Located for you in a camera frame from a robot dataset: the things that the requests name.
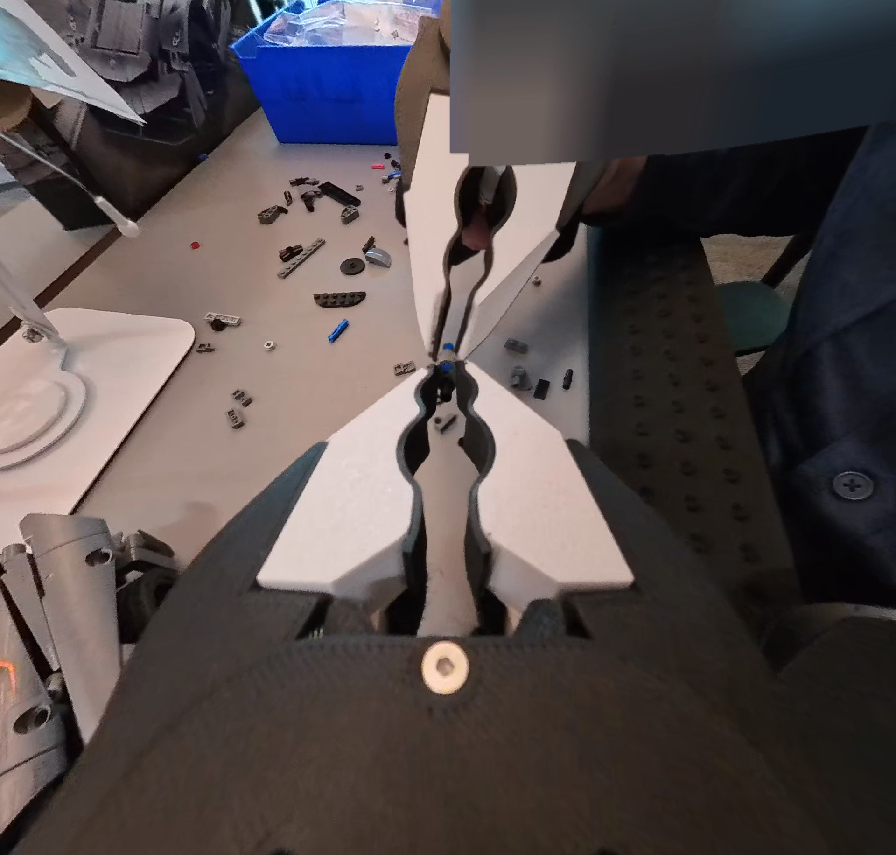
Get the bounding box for lego instruction booklet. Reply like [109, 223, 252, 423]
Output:
[0, 0, 148, 128]

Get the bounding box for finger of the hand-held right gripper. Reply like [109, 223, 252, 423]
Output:
[454, 162, 578, 362]
[402, 92, 471, 364]

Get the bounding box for green chair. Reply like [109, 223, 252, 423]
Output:
[714, 281, 792, 355]

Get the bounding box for scattered small lego pieces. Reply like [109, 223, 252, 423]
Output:
[189, 158, 576, 436]

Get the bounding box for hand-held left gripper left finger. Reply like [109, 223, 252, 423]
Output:
[257, 368, 441, 635]

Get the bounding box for grey lego car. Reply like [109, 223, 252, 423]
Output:
[0, 514, 179, 800]

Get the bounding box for clear plastic bags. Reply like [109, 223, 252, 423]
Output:
[262, 0, 449, 47]

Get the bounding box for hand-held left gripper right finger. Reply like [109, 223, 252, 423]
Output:
[454, 363, 634, 635]

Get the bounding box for dark lego set box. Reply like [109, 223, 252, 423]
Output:
[0, 0, 263, 229]

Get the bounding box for person's right forearm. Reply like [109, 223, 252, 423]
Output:
[630, 127, 872, 240]

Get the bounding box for blue storage bin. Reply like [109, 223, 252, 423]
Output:
[231, 0, 421, 145]

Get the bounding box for person's right hand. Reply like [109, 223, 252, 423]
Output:
[581, 157, 649, 216]

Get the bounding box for person's dark jacket torso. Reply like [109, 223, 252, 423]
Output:
[742, 123, 896, 611]

